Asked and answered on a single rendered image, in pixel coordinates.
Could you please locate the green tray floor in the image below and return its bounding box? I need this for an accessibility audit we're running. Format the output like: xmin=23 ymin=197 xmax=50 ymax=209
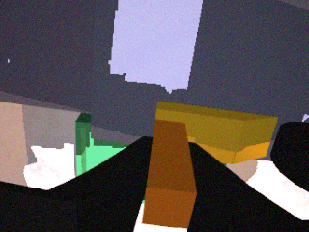
xmin=85 ymin=128 xmax=130 ymax=170

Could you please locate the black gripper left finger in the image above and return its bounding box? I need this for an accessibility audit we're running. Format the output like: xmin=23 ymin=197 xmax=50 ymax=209
xmin=0 ymin=135 xmax=152 ymax=232

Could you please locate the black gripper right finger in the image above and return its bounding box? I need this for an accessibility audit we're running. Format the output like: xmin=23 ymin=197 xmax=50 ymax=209
xmin=186 ymin=142 xmax=309 ymax=232

